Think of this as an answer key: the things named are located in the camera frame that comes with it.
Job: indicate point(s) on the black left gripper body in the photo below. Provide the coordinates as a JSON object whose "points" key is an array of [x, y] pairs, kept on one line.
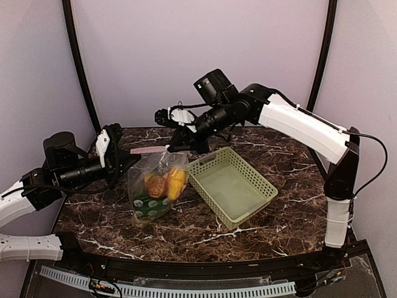
{"points": [[112, 167]]}

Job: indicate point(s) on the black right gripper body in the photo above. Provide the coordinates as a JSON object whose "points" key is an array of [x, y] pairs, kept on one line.
{"points": [[202, 143]]}

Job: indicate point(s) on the clear dotted zip top bag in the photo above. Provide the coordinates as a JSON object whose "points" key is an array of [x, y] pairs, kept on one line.
{"points": [[154, 161]]}

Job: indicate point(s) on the brown potato toy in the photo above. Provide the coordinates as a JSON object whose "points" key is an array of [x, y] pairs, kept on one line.
{"points": [[156, 186]]}

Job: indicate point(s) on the green bok choy toy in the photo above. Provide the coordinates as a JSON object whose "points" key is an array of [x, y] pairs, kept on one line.
{"points": [[148, 208]]}

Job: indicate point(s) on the light green plastic basket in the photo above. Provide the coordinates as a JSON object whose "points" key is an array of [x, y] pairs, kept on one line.
{"points": [[230, 186]]}

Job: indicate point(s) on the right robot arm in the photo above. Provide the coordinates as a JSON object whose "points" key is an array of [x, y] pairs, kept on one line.
{"points": [[269, 108]]}

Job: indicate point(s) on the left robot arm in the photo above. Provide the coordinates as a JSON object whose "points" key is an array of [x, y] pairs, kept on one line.
{"points": [[67, 169]]}

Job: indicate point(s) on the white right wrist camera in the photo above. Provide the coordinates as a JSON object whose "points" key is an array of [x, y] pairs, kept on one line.
{"points": [[175, 118]]}

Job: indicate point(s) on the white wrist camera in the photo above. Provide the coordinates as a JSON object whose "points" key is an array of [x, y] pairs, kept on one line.
{"points": [[102, 142], [175, 118]]}

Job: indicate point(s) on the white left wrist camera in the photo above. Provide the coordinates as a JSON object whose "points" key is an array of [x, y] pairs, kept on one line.
{"points": [[102, 142]]}

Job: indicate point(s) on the black front rail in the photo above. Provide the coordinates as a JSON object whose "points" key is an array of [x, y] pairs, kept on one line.
{"points": [[299, 266]]}

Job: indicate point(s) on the left black frame post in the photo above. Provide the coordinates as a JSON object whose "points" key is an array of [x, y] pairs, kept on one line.
{"points": [[78, 64]]}

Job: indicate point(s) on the black frame post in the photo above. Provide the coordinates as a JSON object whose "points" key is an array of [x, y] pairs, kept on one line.
{"points": [[323, 54], [78, 64]]}

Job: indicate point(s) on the right black frame post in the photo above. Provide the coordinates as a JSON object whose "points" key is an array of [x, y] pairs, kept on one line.
{"points": [[323, 54]]}

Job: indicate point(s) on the white slotted cable duct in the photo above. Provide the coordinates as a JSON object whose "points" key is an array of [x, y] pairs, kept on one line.
{"points": [[108, 289]]}

